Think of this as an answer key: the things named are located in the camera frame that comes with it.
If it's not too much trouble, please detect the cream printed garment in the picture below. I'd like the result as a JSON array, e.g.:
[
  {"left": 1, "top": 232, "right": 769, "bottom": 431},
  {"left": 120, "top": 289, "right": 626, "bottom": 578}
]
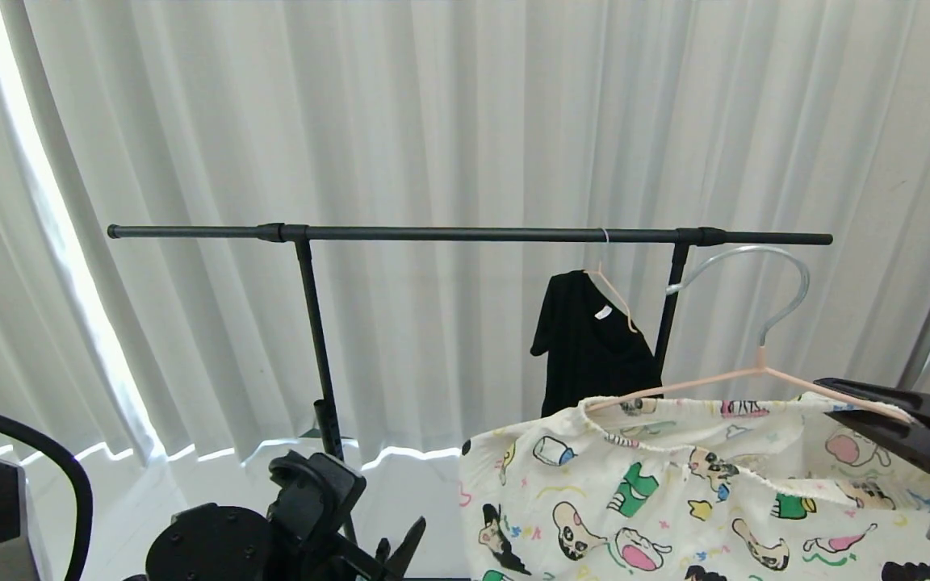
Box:
[{"left": 459, "top": 392, "right": 930, "bottom": 581}]

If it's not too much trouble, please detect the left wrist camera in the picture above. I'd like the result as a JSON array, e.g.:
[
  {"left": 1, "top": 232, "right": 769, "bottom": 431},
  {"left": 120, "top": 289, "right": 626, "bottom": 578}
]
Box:
[{"left": 266, "top": 450, "right": 368, "bottom": 566}]

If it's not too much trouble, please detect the black garment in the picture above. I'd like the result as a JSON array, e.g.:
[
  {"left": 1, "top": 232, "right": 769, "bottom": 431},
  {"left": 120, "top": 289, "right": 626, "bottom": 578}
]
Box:
[{"left": 530, "top": 270, "right": 664, "bottom": 419}]

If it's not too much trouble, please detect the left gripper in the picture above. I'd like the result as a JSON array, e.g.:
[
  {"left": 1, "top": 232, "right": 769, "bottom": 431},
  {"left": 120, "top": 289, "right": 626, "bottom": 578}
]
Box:
[{"left": 324, "top": 516, "right": 428, "bottom": 581}]

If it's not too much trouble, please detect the pink clothes hanger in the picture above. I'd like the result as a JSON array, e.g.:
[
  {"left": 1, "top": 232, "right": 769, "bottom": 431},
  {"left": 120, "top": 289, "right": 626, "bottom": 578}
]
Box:
[
  {"left": 584, "top": 228, "right": 640, "bottom": 334},
  {"left": 584, "top": 245, "right": 915, "bottom": 426}
]

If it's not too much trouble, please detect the white curtain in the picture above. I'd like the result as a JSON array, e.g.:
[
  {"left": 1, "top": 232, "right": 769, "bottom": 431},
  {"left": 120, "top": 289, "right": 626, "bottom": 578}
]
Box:
[{"left": 0, "top": 0, "right": 930, "bottom": 470}]

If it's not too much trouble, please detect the black clothes rack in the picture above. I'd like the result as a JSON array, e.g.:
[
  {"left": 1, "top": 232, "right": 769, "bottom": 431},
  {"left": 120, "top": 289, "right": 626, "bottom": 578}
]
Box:
[{"left": 107, "top": 224, "right": 834, "bottom": 581}]

